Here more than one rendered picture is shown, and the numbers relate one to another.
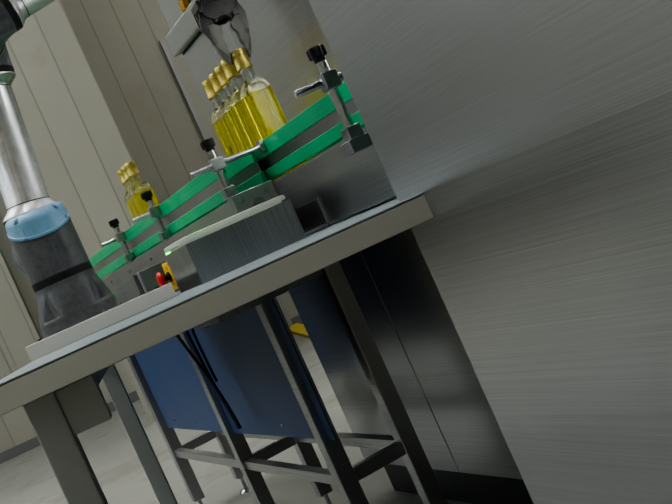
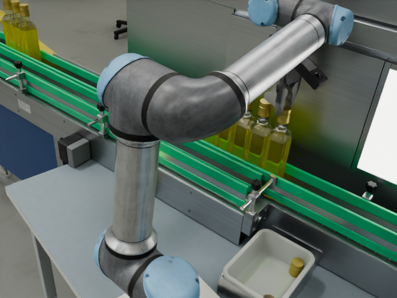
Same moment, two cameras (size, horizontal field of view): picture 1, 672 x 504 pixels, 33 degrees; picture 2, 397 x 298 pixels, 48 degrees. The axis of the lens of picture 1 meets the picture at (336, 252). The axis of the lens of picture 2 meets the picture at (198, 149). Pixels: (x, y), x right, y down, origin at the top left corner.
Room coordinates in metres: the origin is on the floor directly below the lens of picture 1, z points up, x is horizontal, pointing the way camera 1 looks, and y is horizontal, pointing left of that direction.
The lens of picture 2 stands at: (1.61, 0.78, 1.75)
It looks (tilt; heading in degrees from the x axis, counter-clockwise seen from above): 35 degrees down; 327
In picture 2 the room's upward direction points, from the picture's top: 4 degrees clockwise
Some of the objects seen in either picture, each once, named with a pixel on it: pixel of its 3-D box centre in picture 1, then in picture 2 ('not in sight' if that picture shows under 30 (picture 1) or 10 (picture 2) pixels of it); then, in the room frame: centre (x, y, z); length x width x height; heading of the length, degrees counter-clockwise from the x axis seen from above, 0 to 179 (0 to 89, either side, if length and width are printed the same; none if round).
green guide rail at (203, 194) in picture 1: (141, 236); (50, 94); (3.15, 0.47, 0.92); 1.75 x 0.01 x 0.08; 22
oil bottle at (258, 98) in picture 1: (271, 126); (275, 159); (2.39, 0.02, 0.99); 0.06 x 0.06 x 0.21; 23
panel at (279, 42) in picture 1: (320, 9); (361, 115); (2.29, -0.17, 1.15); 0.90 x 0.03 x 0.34; 22
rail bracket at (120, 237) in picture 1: (114, 244); (15, 80); (3.28, 0.57, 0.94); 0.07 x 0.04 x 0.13; 112
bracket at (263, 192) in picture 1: (256, 204); (256, 217); (2.32, 0.11, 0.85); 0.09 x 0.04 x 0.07; 112
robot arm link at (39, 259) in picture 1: (45, 240); (169, 293); (2.14, 0.49, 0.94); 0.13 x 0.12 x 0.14; 17
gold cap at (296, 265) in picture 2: not in sight; (296, 267); (2.16, 0.08, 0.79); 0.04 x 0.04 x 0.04
